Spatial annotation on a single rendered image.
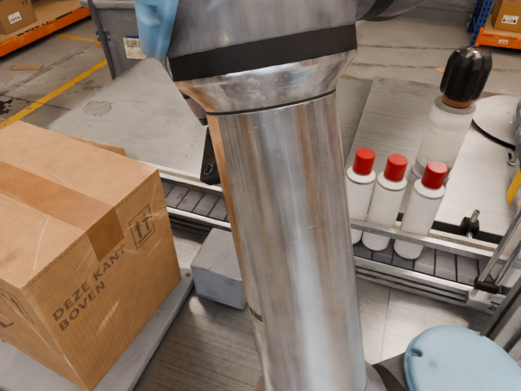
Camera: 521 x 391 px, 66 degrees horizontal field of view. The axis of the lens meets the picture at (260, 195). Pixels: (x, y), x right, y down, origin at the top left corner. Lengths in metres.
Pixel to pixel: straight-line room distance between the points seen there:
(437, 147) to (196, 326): 0.63
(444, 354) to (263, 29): 0.33
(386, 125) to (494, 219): 0.40
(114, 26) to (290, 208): 2.56
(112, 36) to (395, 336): 2.43
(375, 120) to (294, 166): 0.98
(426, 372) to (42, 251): 0.43
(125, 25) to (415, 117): 1.94
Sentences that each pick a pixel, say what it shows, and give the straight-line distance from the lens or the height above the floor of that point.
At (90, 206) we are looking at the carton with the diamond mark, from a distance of 0.57.
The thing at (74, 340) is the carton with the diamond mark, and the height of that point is 0.98.
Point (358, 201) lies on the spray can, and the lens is 0.73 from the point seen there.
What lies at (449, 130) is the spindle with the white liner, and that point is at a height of 1.02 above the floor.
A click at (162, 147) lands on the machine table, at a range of 1.17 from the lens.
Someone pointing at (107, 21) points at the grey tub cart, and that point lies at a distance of 2.77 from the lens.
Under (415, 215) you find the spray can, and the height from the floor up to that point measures 0.99.
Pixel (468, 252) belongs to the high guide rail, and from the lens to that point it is 0.76.
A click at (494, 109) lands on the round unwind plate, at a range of 1.38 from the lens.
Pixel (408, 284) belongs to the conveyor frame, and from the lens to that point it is 0.82.
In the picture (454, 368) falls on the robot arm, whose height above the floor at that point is 1.12.
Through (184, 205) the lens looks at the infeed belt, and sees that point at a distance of 0.89.
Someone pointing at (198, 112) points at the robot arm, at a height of 1.12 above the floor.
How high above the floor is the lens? 1.48
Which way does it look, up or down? 41 degrees down
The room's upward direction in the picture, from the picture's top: straight up
